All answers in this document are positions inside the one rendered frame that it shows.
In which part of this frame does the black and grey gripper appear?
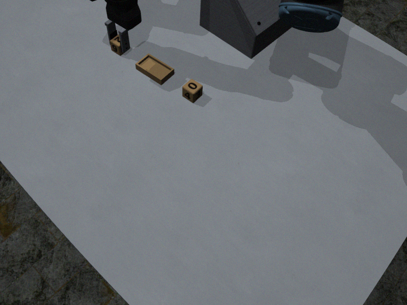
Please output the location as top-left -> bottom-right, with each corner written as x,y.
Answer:
105,0 -> 142,53

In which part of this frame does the tan shallow rectangular tray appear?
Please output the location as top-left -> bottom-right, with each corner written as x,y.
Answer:
136,54 -> 174,85

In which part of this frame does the tan wooden cube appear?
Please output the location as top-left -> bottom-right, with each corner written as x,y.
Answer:
110,34 -> 123,56
183,79 -> 203,103

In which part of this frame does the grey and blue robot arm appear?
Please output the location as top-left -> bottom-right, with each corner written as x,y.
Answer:
278,0 -> 344,33

